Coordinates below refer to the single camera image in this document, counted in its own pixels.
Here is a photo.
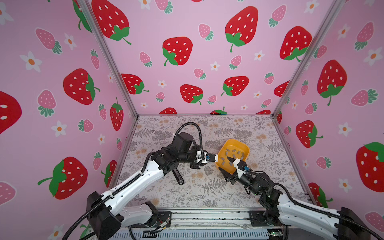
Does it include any yellow plastic tray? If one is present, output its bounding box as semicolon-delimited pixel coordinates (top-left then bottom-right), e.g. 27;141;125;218
216;139;250;174

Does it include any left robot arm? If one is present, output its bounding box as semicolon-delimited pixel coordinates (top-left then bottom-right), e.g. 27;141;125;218
63;129;219;240

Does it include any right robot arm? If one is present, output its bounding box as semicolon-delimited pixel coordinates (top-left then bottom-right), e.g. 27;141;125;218
220;158;381;240

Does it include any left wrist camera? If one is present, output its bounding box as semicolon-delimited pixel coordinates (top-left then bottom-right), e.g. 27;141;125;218
204;152;211;162

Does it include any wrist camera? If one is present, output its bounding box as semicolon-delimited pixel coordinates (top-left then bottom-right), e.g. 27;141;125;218
233;159;250;178
204;152;211;162

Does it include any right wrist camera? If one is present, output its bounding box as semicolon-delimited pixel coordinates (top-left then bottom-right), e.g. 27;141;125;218
233;159;250;178

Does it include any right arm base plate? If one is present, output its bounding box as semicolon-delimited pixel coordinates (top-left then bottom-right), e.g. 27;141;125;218
247;211;284;227

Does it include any aluminium front rail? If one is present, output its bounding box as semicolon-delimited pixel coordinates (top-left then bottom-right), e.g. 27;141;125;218
88;207;334;240

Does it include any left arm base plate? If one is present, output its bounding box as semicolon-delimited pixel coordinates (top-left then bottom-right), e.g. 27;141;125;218
132;211;172;229

